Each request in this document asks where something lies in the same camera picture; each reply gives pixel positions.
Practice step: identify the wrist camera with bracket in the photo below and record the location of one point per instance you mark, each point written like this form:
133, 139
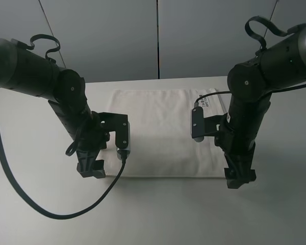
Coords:
202, 127
119, 124

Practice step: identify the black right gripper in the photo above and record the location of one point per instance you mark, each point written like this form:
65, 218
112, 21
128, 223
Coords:
238, 150

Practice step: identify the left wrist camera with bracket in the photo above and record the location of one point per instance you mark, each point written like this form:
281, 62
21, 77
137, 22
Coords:
119, 124

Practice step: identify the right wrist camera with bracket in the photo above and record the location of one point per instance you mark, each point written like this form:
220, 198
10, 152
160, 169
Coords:
202, 127

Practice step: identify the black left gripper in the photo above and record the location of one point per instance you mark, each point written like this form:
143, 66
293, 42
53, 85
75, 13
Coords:
91, 137

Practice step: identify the white terry towel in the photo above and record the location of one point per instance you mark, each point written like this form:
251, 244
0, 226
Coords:
160, 129

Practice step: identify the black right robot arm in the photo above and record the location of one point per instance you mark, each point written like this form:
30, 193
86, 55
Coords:
251, 84

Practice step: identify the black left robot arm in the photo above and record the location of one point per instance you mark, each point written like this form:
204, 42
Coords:
25, 72

